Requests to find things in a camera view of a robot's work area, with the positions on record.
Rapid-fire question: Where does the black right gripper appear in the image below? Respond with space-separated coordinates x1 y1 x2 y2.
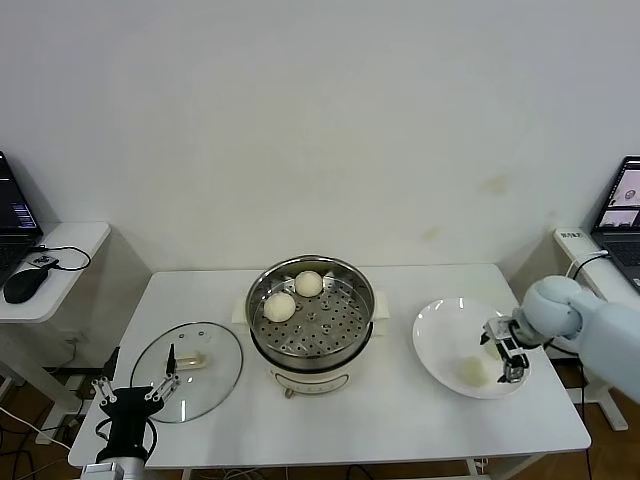
478 317 531 386

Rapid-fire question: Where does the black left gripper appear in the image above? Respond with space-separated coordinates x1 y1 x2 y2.
91 343 182 460

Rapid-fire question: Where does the glass pot lid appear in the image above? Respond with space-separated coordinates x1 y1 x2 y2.
130 321 245 424

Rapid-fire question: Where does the steel steamer pot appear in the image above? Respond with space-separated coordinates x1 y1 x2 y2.
232 289 392 400

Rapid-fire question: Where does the perforated steel steamer basket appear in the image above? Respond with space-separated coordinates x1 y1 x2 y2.
246 255 377 365

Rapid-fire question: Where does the white round plate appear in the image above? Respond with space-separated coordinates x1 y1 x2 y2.
412 298 533 400

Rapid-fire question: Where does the white power strip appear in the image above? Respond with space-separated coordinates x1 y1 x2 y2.
34 424 81 447

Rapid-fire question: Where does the white side table with label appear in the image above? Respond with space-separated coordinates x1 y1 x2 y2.
552 228 640 434

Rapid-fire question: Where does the grey laptop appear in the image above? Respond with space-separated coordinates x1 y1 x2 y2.
589 157 640 294

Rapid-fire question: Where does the black computer mouse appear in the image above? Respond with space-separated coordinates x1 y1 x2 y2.
4 267 53 304

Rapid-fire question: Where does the white side table with mouse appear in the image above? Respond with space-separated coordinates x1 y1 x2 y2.
0 221 114 416

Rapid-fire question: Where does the black laptop beside mouse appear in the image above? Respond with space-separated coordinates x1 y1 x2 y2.
0 150 46 289

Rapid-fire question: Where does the white cable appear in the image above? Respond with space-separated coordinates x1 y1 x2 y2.
567 251 611 281

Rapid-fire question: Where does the black cable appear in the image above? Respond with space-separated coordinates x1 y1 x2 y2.
28 243 94 273

